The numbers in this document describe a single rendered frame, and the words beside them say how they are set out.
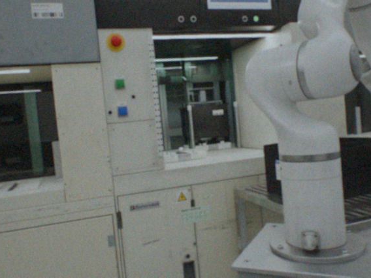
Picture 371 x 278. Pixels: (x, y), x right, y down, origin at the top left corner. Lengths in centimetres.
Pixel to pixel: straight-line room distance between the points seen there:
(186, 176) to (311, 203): 74
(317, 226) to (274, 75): 31
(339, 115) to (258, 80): 102
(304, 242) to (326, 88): 30
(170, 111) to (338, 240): 169
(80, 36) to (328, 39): 88
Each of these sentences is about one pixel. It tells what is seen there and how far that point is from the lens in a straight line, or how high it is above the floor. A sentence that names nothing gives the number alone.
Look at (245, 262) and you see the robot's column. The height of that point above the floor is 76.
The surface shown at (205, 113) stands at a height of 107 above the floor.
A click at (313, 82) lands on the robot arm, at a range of 73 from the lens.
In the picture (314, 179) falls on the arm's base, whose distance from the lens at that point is 75.
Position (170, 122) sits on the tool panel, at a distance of 232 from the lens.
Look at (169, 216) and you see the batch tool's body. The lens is 142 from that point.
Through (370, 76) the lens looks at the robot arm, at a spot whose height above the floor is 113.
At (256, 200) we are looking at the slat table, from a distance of 131.
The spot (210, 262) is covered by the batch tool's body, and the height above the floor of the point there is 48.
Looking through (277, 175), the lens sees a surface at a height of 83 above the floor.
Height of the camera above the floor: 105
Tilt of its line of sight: 3 degrees down
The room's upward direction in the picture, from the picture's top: 5 degrees counter-clockwise
